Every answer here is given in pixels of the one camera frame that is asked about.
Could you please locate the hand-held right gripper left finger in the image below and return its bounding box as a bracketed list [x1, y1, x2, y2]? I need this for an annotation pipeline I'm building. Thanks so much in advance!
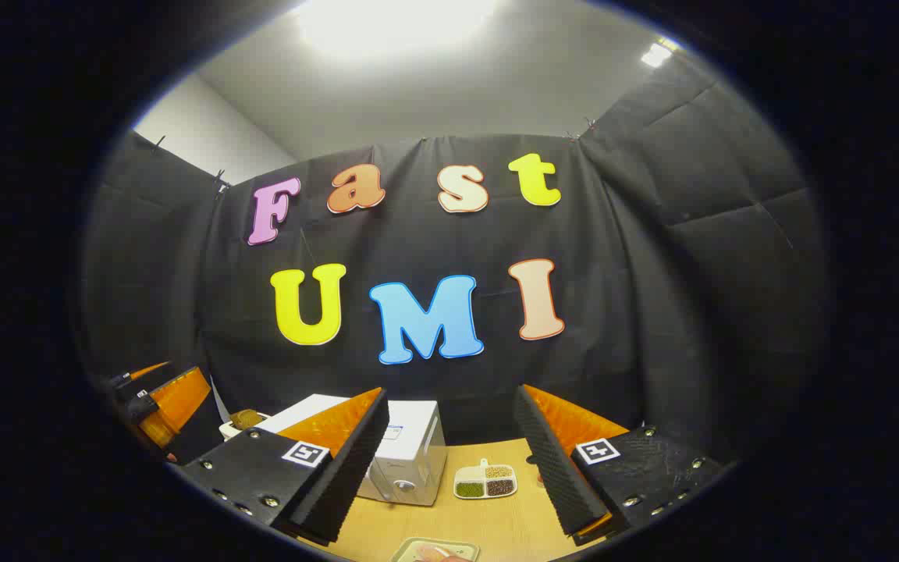
[176, 388, 390, 546]

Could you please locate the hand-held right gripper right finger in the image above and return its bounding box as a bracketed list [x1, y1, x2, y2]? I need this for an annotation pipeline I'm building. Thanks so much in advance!
[513, 384, 723, 546]

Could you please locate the white microwave oven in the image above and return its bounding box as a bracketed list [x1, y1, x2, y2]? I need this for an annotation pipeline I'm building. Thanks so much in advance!
[258, 394, 448, 507]

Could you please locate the pale green rectangular plate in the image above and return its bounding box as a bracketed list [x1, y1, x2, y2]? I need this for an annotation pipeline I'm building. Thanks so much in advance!
[391, 537, 481, 562]

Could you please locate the white toaster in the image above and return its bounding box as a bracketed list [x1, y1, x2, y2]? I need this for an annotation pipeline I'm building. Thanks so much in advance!
[219, 411, 271, 442]

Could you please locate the divided dish of beans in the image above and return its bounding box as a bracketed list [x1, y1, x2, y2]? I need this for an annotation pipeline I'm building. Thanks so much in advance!
[453, 459, 518, 500]

